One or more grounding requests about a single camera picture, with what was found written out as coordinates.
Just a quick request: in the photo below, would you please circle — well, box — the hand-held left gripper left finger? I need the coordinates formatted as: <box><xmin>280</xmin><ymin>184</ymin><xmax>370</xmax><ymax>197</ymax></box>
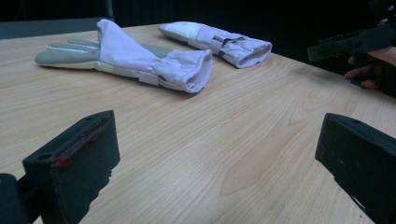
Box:
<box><xmin>21</xmin><ymin>109</ymin><xmax>121</xmax><ymax>224</ymax></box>

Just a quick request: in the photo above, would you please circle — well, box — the dark metal stand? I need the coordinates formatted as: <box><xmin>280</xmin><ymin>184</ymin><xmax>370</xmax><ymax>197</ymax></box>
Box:
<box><xmin>104</xmin><ymin>0</ymin><xmax>115</xmax><ymax>21</ymax></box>

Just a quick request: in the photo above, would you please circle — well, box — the lilac and white ski glove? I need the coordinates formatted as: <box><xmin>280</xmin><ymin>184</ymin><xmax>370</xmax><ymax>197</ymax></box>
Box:
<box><xmin>34</xmin><ymin>18</ymin><xmax>213</xmax><ymax>94</ymax></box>
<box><xmin>158</xmin><ymin>21</ymin><xmax>274</xmax><ymax>69</ymax></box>

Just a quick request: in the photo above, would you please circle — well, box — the dark grey panel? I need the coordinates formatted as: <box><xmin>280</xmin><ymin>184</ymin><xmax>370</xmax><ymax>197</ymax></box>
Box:
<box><xmin>0</xmin><ymin>17</ymin><xmax>115</xmax><ymax>40</ymax></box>

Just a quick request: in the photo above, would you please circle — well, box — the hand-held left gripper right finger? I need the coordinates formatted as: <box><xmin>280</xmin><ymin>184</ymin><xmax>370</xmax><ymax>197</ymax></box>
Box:
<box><xmin>315</xmin><ymin>112</ymin><xmax>396</xmax><ymax>224</ymax></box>

